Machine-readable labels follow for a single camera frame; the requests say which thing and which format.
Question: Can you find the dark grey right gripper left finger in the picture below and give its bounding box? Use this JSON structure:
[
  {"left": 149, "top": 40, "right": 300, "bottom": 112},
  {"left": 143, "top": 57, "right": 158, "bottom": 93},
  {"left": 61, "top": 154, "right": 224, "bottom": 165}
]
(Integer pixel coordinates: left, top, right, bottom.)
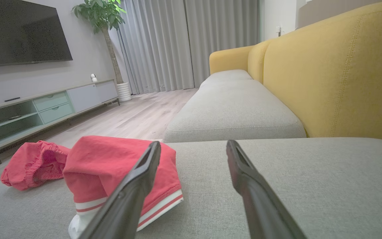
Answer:
[{"left": 78, "top": 141, "right": 161, "bottom": 239}]

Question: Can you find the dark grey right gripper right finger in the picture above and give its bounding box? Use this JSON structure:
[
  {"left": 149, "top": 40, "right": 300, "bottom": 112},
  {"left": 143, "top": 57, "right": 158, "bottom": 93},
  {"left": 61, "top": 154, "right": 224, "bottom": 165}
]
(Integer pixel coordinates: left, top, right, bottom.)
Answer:
[{"left": 226, "top": 140, "right": 307, "bottom": 239}]

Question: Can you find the red Bulls basketball jersey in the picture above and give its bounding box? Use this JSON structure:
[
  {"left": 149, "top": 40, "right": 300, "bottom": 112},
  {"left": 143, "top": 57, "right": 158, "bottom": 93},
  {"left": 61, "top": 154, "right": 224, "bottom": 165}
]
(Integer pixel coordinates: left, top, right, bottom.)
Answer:
[{"left": 62, "top": 135, "right": 184, "bottom": 239}]

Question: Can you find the grey ottoman cushion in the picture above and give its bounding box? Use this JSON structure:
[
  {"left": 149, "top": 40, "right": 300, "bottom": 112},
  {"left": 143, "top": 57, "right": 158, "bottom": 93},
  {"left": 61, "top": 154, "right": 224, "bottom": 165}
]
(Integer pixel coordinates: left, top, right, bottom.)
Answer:
[{"left": 0, "top": 137, "right": 382, "bottom": 239}]

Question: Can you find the grey sofa seat cushion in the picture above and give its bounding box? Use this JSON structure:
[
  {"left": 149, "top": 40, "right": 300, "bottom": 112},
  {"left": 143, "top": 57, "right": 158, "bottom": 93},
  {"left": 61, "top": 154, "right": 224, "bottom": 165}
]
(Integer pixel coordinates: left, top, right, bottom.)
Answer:
[
  {"left": 199, "top": 69, "right": 253, "bottom": 89},
  {"left": 163, "top": 79, "right": 307, "bottom": 143}
]

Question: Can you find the white ribbed plant pot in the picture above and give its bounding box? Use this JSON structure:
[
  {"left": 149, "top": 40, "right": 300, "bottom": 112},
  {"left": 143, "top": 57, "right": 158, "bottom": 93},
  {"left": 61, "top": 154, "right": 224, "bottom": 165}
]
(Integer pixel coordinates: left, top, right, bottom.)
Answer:
[{"left": 116, "top": 82, "right": 133, "bottom": 103}]

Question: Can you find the white green TV cabinet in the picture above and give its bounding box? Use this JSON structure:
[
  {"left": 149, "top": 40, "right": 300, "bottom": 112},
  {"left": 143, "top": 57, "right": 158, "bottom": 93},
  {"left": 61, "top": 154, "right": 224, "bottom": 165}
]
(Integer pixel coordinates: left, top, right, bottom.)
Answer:
[{"left": 0, "top": 79, "right": 120, "bottom": 165}]

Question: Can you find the yellow sofa backrest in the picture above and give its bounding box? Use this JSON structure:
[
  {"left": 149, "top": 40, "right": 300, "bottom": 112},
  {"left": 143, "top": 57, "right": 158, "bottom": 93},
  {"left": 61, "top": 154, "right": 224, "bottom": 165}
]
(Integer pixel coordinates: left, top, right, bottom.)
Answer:
[{"left": 209, "top": 0, "right": 382, "bottom": 144}]

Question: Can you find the grey pleated curtain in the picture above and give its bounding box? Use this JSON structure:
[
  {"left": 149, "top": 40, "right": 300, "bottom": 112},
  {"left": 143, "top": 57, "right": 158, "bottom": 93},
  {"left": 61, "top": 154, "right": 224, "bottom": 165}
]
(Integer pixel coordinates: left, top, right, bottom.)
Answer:
[
  {"left": 184, "top": 0, "right": 261, "bottom": 88},
  {"left": 116, "top": 0, "right": 195, "bottom": 95}
]

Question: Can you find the green indoor tree plant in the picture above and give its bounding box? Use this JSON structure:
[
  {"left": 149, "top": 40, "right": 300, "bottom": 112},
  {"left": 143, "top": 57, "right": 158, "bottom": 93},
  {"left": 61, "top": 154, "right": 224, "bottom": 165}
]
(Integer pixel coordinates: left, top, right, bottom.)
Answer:
[{"left": 71, "top": 0, "right": 127, "bottom": 85}]

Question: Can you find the black flat screen television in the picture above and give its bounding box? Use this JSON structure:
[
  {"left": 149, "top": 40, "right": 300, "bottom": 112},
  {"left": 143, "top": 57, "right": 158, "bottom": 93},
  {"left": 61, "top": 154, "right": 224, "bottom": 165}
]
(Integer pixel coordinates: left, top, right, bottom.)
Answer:
[{"left": 0, "top": 0, "right": 73, "bottom": 69}]

